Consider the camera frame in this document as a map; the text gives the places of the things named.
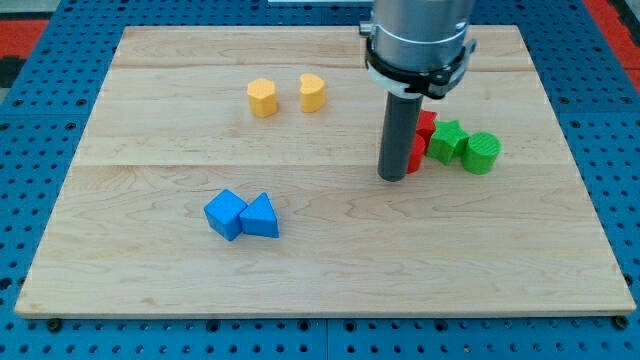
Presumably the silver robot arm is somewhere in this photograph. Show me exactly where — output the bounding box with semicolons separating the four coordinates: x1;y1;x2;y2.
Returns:
359;0;476;182

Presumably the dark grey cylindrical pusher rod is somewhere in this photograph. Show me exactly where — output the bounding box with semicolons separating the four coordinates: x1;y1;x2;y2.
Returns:
377;92;423;182

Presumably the green star block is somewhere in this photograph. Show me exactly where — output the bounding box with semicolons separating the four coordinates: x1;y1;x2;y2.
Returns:
426;120;469;165

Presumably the yellow heart block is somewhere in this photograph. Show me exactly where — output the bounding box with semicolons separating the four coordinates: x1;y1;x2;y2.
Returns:
299;73;326;113

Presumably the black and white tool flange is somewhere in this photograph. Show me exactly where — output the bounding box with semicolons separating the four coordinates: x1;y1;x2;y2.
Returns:
365;38;477;99

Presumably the green cylinder block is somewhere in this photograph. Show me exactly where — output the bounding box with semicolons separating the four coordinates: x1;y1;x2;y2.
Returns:
461;132;502;175

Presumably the light wooden board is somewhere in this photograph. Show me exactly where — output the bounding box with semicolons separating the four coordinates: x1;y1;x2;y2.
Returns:
15;25;636;319

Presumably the blue triangle block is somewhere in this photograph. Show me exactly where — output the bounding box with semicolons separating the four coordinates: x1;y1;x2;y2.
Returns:
239;192;280;238

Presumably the blue cube block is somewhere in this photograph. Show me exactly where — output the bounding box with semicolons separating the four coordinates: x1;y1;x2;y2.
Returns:
204;189;248;241

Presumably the red cylinder block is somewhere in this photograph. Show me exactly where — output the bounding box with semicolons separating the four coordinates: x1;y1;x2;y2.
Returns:
406;134;426;174

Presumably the red star block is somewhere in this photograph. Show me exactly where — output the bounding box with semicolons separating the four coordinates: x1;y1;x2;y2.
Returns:
416;109;438;148

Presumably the yellow hexagon block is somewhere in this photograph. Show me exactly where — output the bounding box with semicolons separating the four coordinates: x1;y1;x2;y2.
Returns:
247;78;278;118

